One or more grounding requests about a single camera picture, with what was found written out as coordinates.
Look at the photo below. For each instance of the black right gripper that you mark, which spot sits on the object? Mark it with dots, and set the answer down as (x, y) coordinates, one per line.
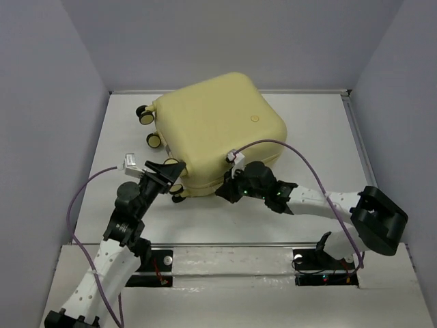
(228, 187)

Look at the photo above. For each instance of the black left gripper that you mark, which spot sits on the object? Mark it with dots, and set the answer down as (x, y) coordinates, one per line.
(168, 173)

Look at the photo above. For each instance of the pale yellow hard-shell suitcase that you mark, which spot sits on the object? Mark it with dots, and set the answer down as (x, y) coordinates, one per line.
(201, 123)

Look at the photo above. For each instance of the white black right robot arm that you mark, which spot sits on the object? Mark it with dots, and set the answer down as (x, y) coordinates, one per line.
(369, 219)

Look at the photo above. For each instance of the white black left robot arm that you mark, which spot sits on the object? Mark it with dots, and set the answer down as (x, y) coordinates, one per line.
(121, 252)

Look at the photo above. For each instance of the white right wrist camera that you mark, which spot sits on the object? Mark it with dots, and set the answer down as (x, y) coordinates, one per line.
(237, 160)

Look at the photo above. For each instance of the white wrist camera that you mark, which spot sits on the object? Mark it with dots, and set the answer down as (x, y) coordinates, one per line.
(131, 164)
(237, 160)

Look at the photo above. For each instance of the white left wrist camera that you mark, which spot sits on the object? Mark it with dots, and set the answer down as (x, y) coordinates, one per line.
(131, 164)

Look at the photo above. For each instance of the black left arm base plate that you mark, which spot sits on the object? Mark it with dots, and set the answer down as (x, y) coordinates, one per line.
(156, 273)

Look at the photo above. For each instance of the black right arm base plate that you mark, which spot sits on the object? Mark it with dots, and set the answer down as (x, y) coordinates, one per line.
(310, 272)

